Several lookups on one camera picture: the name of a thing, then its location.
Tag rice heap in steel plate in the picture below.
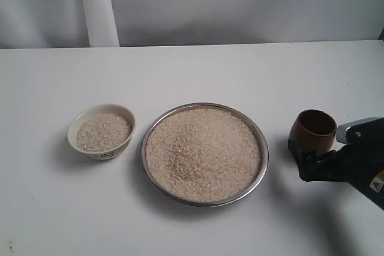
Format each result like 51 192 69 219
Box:
146 108 260 202

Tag brown wooden cup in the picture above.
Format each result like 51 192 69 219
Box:
289 109 337 154

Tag white backdrop curtain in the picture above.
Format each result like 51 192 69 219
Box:
1 0 383 49

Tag uncooked rice grains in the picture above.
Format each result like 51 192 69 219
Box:
76 113 132 152

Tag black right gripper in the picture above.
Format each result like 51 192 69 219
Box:
287 118 383 208

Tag small cream ceramic bowl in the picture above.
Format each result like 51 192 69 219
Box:
67 104 136 160

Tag large steel round plate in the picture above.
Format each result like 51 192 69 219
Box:
140 103 269 207

